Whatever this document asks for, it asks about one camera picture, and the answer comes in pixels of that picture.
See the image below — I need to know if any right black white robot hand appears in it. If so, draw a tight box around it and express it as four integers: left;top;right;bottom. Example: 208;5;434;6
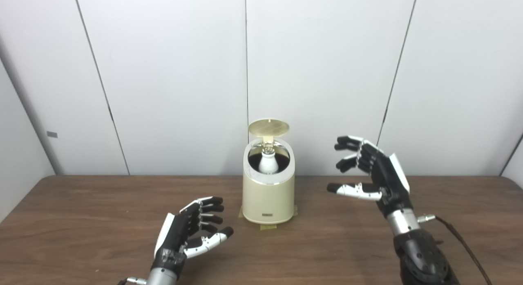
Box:
326;135;413;218

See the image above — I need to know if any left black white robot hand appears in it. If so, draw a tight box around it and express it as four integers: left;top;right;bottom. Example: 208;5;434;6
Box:
150;196;235;277

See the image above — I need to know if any cream-colored bin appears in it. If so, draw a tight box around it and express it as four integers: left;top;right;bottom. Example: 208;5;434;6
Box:
242;138;296;225

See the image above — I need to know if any small white plastic bottle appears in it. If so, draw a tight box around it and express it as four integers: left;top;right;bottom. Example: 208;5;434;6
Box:
257;141;279;174

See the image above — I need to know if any round cream bin lid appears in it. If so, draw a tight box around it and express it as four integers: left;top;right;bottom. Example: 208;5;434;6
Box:
248;119;290;144

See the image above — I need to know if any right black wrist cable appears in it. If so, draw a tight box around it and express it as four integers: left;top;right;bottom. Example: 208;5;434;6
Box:
417;213;493;285

